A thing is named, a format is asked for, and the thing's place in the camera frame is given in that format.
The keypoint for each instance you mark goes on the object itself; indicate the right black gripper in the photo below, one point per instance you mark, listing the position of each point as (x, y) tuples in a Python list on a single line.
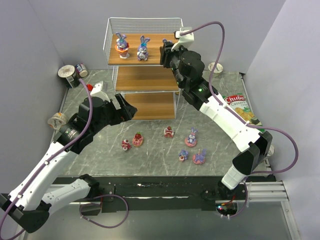
[(167, 55)]

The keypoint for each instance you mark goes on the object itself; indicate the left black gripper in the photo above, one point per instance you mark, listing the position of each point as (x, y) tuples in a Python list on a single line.
[(119, 110)]

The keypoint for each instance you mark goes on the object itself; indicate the pink bear strawberry donut toy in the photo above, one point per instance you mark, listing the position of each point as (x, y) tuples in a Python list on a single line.
[(137, 140)]

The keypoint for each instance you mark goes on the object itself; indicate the pink bear roll cake toy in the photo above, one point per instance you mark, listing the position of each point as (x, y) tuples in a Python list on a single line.
[(126, 145)]

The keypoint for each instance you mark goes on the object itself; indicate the strawberry cake slice toy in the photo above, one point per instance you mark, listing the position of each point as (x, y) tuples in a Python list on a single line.
[(168, 132)]

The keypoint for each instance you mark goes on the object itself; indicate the purple bunny red bow toy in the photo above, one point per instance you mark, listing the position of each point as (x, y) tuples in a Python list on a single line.
[(165, 40)]

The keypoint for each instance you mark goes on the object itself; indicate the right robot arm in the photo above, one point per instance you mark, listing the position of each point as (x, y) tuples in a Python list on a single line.
[(254, 145)]

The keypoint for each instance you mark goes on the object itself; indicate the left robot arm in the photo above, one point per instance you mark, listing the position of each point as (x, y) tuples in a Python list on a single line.
[(31, 204)]

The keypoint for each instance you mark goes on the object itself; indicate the white yogurt cup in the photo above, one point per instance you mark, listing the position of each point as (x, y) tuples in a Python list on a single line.
[(218, 69)]

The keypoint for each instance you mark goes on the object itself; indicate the blue white small can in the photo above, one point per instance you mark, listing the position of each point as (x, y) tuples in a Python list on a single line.
[(81, 70)]

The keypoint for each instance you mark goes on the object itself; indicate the tipped paper cup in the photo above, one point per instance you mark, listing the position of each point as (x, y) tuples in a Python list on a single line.
[(57, 120)]

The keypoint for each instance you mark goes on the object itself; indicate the purple bunny on pink donut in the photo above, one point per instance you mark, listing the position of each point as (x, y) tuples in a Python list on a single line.
[(191, 140)]

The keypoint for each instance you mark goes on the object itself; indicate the small purple bunny cupcake toy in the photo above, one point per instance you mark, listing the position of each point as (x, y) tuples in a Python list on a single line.
[(183, 155)]

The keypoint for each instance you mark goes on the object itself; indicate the dark paper cup white lid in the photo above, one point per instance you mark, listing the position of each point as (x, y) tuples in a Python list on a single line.
[(69, 76)]

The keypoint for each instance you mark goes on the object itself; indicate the purple bunny candle donut toy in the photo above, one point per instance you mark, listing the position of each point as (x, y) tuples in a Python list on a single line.
[(200, 157)]

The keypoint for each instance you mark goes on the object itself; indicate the green chips bag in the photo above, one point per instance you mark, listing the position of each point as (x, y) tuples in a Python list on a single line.
[(240, 105)]

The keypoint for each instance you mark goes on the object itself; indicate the tin can orange label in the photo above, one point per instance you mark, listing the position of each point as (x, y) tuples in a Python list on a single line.
[(270, 151)]

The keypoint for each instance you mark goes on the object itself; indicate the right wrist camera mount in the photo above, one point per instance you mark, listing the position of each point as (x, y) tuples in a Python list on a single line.
[(185, 38)]

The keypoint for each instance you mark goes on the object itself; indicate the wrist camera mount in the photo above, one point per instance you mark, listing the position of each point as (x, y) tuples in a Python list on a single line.
[(99, 90), (185, 38)]

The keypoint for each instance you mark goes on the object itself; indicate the white wire wooden shelf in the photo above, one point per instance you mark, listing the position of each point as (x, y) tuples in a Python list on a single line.
[(147, 85)]

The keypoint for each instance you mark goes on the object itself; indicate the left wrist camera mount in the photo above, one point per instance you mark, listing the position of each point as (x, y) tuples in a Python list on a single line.
[(99, 90)]

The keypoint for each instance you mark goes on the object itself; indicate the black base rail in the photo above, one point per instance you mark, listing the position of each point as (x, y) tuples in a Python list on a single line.
[(152, 193)]

